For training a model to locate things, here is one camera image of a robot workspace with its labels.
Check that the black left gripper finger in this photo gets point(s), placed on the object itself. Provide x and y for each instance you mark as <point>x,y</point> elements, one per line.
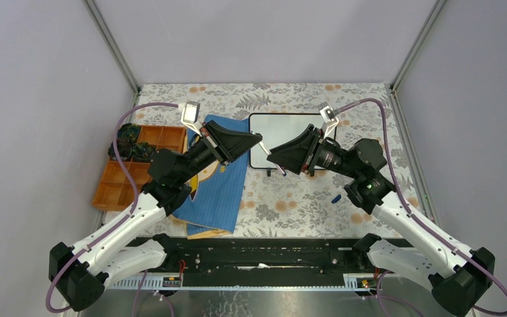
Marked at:
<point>230,152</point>
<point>230,141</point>

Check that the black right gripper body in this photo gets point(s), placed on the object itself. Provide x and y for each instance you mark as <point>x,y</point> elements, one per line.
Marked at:
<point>309,163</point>

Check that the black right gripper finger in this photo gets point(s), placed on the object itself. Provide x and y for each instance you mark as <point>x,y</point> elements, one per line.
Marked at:
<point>294,159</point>
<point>302,145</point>

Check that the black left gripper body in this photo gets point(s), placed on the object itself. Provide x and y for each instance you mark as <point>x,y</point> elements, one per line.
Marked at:
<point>214,144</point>

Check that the blue marker cap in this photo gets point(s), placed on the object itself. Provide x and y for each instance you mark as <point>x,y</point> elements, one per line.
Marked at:
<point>336,199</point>

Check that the blue capped whiteboard marker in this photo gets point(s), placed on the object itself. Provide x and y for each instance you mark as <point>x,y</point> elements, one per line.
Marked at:
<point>258,159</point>

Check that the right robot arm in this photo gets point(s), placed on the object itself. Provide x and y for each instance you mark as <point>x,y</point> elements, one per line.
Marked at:
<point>452,271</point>

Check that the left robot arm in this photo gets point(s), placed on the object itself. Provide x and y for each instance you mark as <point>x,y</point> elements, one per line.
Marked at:
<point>81,272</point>

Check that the floral tablecloth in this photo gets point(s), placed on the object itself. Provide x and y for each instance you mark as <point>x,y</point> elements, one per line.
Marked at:
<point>278,206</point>

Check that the blue pikachu cloth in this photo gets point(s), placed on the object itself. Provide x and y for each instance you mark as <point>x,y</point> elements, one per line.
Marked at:
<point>213,205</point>

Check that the dark rolled fabric middle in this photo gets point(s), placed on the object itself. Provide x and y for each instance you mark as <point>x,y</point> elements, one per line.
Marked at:
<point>142,152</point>

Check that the dark rolled fabric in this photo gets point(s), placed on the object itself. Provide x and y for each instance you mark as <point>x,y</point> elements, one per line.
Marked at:
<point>129,131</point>
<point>142,152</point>
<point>125,149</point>

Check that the dark rolled fabric top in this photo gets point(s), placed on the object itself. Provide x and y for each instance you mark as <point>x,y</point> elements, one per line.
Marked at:
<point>129,131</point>

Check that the dark rolled fabric left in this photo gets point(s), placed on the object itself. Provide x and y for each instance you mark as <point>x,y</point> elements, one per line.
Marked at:
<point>125,149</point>

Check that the wooden compartment tray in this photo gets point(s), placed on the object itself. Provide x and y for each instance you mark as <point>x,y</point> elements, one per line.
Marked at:
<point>115,192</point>

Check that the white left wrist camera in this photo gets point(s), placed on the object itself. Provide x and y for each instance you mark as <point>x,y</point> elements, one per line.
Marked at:
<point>189,115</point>

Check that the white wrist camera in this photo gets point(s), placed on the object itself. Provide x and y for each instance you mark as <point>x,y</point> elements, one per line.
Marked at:
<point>189,115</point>
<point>330,120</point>

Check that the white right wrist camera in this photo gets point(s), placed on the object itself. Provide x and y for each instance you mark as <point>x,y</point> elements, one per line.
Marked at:
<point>330,120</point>

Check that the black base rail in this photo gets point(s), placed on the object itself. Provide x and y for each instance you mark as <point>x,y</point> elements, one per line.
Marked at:
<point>265,262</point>

